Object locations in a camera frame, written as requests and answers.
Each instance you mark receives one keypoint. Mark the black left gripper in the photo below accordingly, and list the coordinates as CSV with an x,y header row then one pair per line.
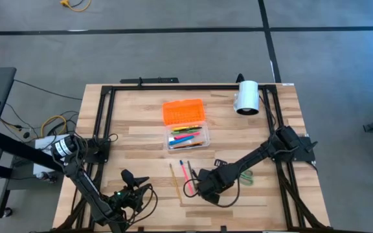
x,y
121,200

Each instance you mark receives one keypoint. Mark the clear box with orange lid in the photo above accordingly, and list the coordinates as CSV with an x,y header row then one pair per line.
x,y
183,113

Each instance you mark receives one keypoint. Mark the white spot lamp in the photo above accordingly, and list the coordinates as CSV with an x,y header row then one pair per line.
x,y
248,95

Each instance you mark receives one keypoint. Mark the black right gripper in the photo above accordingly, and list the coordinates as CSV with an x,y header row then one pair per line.
x,y
212,184

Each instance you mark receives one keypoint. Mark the black bar at table edge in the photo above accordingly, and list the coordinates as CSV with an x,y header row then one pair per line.
x,y
149,80

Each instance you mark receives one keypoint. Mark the yellow pen black print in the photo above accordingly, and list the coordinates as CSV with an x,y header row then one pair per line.
x,y
180,128

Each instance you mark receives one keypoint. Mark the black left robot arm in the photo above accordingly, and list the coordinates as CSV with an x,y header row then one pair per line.
x,y
86,184

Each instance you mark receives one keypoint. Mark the green retractable pen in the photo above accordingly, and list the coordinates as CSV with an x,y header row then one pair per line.
x,y
183,132

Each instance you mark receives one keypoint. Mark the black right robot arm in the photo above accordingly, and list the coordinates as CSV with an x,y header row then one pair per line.
x,y
254,157

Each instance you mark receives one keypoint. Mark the white labelled box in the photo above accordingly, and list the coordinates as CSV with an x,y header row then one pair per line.
x,y
40,142

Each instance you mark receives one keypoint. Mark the plain wooden pencil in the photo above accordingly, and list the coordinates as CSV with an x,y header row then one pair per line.
x,y
175,182

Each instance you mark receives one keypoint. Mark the orange pencil with eraser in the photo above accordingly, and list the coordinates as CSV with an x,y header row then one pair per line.
x,y
193,144

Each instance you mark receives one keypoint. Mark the blue marker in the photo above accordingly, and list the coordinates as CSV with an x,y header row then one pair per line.
x,y
181,141

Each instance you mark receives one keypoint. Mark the pink pencil blue end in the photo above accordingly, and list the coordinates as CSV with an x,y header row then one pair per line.
x,y
185,174

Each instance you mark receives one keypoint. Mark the black aluminium table frame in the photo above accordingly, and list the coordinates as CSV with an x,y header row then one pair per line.
x,y
189,87

